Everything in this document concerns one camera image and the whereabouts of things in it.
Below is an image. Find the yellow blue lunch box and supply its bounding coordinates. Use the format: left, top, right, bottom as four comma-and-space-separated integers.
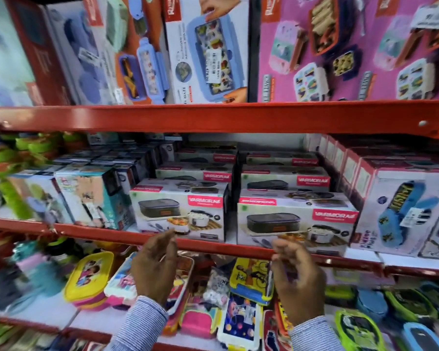
229, 257, 275, 306

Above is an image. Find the clear plastic bag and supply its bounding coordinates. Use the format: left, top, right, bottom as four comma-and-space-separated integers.
203, 268, 230, 308

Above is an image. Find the dark container with green lid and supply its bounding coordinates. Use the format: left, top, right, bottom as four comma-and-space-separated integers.
45, 237, 83, 264

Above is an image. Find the row of white red-edged cartons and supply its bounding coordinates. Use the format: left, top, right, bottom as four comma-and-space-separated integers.
307, 133, 439, 258

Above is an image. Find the group of green bottles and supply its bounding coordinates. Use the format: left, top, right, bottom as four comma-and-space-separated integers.
0, 131, 86, 220

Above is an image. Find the teal printed bottle carton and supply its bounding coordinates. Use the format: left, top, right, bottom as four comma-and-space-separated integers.
54, 167, 136, 231
8, 171, 74, 225

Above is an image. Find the green-rimmed dark lunch box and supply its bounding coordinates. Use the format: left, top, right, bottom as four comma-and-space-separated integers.
384, 288, 438, 323

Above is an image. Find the white pink lunch box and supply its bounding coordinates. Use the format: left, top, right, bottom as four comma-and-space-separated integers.
104, 252, 138, 308

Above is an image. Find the row of small dark-topped cartons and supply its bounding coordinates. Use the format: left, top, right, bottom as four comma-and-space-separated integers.
52, 140, 177, 187

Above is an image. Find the light blue lunch box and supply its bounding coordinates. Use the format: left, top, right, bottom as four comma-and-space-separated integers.
402, 322, 439, 351

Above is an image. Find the bright green lunch box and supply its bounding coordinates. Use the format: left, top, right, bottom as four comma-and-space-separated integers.
334, 308, 387, 351

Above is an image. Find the person's left hand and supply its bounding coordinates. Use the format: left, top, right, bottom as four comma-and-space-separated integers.
131, 229, 179, 308

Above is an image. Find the grey blue water bottle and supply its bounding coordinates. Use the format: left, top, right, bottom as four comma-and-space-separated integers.
0, 266, 38, 313

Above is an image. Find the stack of white steel-box cartons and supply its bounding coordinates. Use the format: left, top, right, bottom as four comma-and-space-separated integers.
130, 144, 360, 257

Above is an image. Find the teal water bottle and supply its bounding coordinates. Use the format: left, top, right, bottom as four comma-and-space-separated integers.
10, 240, 67, 297

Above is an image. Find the person's left forearm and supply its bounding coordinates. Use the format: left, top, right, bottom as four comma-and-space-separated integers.
104, 296, 169, 351

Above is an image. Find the red-rimmed printed lunch box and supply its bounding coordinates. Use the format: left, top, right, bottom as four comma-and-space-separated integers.
162, 255, 195, 335

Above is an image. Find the person's right forearm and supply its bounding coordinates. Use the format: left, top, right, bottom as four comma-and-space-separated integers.
288, 316, 346, 351

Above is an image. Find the yellow pink lunch box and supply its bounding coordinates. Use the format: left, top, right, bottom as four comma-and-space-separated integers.
63, 251, 115, 312

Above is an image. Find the red metal shelf beam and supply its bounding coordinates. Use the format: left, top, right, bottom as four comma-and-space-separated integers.
0, 217, 439, 278
0, 99, 439, 139

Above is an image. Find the red printed lunch box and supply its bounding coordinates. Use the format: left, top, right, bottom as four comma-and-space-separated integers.
262, 299, 294, 351

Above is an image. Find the dark red carton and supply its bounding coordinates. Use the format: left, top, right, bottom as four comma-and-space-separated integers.
4, 0, 74, 106

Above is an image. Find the white carton with blue print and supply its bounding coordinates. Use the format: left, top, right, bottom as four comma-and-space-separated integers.
45, 0, 115, 106

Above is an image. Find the pale teal carton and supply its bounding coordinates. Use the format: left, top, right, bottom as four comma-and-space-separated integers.
0, 0, 36, 107

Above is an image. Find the pink lunch box carton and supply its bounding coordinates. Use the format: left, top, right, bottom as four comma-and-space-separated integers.
373, 0, 439, 103
258, 0, 377, 103

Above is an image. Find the orange lunch box carton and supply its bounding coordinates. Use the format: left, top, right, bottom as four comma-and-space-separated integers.
82, 0, 170, 105

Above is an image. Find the white carton blue tray print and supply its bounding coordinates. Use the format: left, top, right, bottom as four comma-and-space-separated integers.
163, 0, 250, 105

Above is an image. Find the person's right hand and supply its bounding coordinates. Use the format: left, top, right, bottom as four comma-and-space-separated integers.
270, 238, 327, 326

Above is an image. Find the white space-print lunch box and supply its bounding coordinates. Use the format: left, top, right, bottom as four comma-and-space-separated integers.
217, 294, 263, 351

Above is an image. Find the blue round lunch box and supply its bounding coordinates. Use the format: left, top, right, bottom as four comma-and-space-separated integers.
356, 288, 389, 323

